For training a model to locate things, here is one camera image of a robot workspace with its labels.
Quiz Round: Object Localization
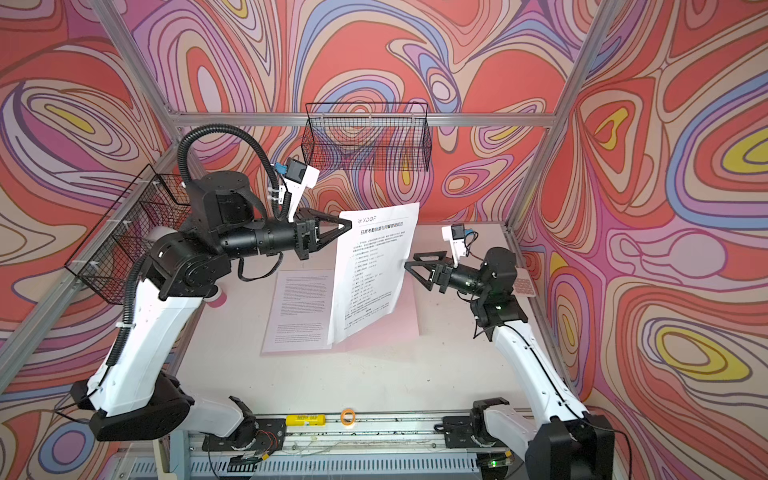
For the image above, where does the black wire basket left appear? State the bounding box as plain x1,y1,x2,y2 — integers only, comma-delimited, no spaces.
65,166,190,305

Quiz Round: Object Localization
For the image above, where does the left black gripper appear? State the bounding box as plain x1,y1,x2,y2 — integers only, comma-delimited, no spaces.
213,206,351,265

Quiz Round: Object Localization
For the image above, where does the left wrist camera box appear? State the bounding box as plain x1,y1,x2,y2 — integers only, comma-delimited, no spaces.
274,158,320,223

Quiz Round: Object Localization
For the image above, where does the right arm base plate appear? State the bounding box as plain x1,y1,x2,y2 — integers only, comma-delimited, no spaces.
433,416,506,449

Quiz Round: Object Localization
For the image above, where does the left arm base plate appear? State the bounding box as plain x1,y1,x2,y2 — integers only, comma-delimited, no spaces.
202,417,287,453

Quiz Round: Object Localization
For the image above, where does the black wire basket back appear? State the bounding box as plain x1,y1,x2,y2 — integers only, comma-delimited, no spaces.
301,100,432,172

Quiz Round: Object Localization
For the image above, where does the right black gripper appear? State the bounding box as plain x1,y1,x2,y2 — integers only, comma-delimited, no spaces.
405,249,490,298

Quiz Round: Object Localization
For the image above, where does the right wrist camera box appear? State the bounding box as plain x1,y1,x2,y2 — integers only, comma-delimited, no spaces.
441,224,477,267

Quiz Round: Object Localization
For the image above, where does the pink tape roll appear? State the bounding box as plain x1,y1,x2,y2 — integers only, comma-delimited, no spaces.
204,286,227,308

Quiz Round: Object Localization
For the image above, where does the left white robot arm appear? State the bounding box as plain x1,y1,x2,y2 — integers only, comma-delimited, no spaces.
70,171,352,450

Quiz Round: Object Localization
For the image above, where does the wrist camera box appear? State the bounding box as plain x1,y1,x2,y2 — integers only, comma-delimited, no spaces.
441,224,477,267
274,158,320,223

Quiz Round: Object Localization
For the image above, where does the black wire basket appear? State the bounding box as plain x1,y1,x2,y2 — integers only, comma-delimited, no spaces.
301,100,432,172
65,166,190,305

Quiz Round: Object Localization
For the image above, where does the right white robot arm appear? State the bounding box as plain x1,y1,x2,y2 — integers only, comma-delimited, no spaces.
404,247,615,479

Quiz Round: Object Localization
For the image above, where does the printed Chinese text sheet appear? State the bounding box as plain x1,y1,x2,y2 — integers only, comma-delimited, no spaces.
328,203,420,346

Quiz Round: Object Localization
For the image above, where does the pink file folder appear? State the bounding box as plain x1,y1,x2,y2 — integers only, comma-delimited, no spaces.
261,270,420,356

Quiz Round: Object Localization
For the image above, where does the printed English text sheet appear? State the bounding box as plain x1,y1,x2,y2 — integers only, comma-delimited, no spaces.
261,270,334,356

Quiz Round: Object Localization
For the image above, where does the yellow label strip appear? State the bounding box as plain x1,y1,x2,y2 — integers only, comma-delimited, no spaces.
285,414,326,427

